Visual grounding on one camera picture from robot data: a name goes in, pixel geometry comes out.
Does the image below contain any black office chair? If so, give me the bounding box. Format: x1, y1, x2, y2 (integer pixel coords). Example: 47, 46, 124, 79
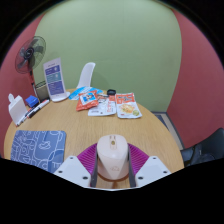
180, 127, 224, 168

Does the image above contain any blue whiteboard eraser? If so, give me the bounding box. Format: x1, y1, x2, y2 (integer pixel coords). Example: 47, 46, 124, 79
25, 95, 40, 108

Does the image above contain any black standing fan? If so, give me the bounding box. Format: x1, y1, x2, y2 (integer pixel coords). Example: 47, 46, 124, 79
14, 35, 47, 98

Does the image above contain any white red-capped marker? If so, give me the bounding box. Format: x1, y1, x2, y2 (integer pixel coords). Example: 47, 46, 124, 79
28, 98, 50, 116
15, 108, 34, 127

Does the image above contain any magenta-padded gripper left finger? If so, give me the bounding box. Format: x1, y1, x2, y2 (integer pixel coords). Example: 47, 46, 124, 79
53, 143, 99, 188

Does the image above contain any acrylic sign stand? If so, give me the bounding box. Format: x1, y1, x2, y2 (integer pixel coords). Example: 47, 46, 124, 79
42, 57, 71, 103

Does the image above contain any blue snack packet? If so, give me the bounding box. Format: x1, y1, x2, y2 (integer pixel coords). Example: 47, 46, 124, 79
68, 86, 104, 101

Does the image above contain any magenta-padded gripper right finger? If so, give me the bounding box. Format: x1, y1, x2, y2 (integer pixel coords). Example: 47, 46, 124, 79
127, 143, 172, 188

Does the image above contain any beige computer mouse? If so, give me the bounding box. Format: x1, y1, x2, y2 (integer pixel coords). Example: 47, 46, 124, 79
96, 134, 130, 181

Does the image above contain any white tissue box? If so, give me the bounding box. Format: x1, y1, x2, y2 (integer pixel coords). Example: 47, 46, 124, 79
7, 93, 28, 127

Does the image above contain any blue patterned mouse pad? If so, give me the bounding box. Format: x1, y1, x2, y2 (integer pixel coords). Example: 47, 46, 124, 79
9, 129, 67, 174

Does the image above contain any orange and white snack packet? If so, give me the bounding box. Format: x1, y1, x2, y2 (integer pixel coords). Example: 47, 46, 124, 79
114, 92, 143, 119

